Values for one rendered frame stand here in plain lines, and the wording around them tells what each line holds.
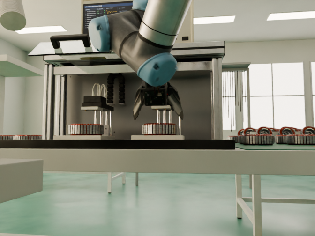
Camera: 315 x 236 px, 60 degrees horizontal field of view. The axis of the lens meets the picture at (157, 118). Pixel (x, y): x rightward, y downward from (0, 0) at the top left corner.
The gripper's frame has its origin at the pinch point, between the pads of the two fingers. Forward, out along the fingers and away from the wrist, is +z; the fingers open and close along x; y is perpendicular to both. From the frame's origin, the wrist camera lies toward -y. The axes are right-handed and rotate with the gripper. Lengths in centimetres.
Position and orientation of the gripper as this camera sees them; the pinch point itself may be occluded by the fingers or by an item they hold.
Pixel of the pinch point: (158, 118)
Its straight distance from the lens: 85.5
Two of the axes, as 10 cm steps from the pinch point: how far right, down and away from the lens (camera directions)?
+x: 9.9, -0.1, -1.3
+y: -1.0, 5.2, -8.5
